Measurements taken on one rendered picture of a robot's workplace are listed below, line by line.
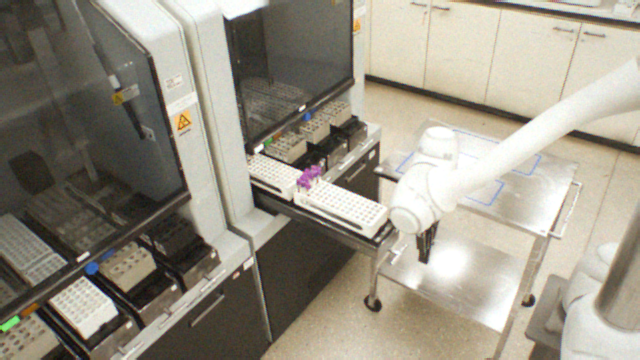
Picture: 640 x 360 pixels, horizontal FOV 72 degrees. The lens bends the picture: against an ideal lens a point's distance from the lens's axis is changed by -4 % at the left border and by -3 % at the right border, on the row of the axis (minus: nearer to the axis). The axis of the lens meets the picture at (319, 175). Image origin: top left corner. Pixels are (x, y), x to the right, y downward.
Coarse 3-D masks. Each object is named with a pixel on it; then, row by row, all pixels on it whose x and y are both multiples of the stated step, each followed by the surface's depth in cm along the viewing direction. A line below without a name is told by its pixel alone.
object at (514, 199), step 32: (448, 128) 182; (384, 160) 166; (544, 160) 161; (480, 192) 149; (512, 192) 148; (544, 192) 147; (576, 192) 152; (512, 224) 137; (544, 224) 135; (416, 256) 199; (448, 256) 198; (480, 256) 197; (512, 256) 196; (416, 288) 185; (448, 288) 184; (480, 288) 184; (512, 288) 183; (480, 320) 171; (512, 320) 158
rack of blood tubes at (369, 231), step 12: (312, 192) 147; (324, 192) 146; (336, 192) 145; (348, 192) 145; (300, 204) 148; (312, 204) 146; (324, 204) 141; (336, 204) 141; (348, 204) 142; (360, 204) 141; (372, 204) 141; (324, 216) 143; (336, 216) 145; (348, 216) 136; (360, 216) 136; (372, 216) 136; (384, 216) 138; (360, 228) 140; (372, 228) 133
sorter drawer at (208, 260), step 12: (192, 252) 132; (204, 252) 133; (216, 252) 136; (168, 264) 131; (180, 264) 130; (192, 264) 130; (204, 264) 133; (216, 264) 138; (180, 276) 128; (192, 276) 131; (204, 276) 134; (216, 276) 134; (192, 288) 132; (204, 288) 130
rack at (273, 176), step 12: (252, 156) 164; (264, 156) 163; (252, 168) 158; (264, 168) 157; (276, 168) 158; (288, 168) 158; (252, 180) 159; (264, 180) 153; (276, 180) 152; (288, 180) 151; (276, 192) 153; (288, 192) 149
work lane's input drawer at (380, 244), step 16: (256, 192) 157; (272, 208) 156; (288, 208) 150; (304, 208) 147; (304, 224) 149; (320, 224) 144; (336, 224) 140; (384, 224) 139; (352, 240) 138; (368, 240) 135; (384, 240) 135; (368, 256) 137; (384, 256) 139
